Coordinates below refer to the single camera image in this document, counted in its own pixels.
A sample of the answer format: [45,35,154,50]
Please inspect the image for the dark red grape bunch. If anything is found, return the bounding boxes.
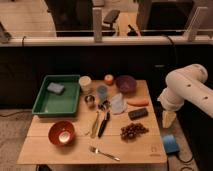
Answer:
[120,123,149,140]

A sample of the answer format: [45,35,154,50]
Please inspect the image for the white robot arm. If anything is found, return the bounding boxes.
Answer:
[157,64,213,128]

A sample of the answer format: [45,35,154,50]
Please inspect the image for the purple bowl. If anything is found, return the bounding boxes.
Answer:
[116,75,137,93]

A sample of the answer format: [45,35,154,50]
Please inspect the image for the red bowl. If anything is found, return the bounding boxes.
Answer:
[48,121,75,146]

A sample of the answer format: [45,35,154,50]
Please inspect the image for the blue tape roll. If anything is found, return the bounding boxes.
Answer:
[163,135,180,154]

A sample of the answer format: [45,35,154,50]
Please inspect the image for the black rectangular block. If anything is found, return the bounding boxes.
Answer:
[128,108,148,120]

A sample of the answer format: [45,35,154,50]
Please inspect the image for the orange carrot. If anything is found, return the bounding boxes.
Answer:
[127,98,149,107]

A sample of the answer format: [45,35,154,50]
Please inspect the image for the wooden table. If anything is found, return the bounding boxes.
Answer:
[16,79,168,166]

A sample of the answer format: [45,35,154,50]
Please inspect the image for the orange apple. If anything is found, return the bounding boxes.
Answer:
[104,74,114,85]

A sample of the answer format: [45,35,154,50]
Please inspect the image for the blue cup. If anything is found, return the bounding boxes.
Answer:
[97,85,107,101]

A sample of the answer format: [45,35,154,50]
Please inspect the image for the silver fork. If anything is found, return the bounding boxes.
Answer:
[89,146,120,161]

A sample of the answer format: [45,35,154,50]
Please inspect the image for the small metal cup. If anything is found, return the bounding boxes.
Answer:
[84,95,95,108]

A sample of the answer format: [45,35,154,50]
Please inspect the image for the white cup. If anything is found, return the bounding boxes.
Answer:
[79,76,92,93]

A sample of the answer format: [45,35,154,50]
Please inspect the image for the green plastic tray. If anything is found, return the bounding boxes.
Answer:
[32,75,80,117]

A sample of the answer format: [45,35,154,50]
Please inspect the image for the blue sponge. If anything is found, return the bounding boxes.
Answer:
[47,82,64,94]

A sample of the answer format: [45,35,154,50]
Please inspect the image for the office chair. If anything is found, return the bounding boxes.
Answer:
[102,10,120,30]

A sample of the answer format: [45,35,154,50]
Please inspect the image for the black handled utensil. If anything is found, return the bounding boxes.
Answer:
[97,101,111,139]

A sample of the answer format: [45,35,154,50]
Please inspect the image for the olive handled utensil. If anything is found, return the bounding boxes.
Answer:
[90,111,100,138]

